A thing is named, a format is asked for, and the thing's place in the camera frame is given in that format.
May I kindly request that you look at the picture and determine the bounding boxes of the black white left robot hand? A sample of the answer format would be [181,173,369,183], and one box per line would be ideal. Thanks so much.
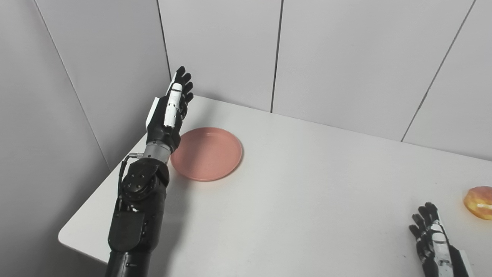
[145,66,194,154]

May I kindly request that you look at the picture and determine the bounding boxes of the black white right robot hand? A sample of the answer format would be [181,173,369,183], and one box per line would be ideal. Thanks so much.
[409,202,475,277]

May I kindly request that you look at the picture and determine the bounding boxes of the golden cream puff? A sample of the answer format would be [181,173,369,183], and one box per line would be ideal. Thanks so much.
[464,186,492,220]

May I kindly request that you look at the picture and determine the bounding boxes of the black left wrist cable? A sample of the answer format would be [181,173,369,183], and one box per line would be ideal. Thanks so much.
[117,153,144,202]

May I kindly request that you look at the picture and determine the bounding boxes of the pink round plate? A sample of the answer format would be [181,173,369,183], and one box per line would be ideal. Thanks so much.
[170,127,243,182]

